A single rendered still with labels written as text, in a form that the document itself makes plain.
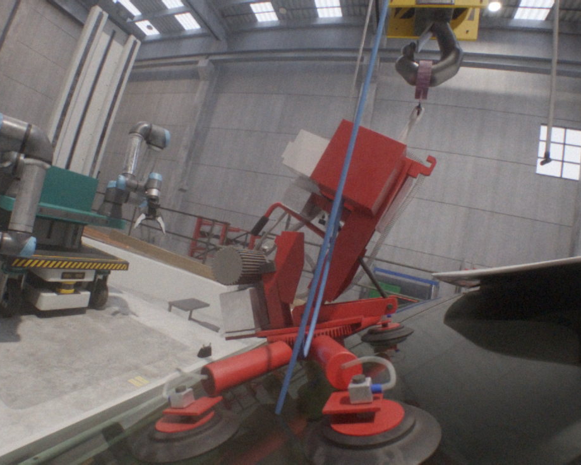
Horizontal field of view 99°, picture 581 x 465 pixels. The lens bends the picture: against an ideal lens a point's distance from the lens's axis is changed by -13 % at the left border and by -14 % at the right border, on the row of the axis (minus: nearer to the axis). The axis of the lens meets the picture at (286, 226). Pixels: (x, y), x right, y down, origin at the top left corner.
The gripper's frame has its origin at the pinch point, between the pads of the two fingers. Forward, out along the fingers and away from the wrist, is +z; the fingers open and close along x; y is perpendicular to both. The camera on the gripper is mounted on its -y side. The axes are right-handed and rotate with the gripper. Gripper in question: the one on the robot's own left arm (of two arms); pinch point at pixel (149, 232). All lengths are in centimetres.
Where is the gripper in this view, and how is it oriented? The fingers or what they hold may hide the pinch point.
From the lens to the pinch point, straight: 164.8
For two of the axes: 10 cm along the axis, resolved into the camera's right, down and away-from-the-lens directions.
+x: -7.9, -1.7, -5.9
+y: -6.1, 3.2, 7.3
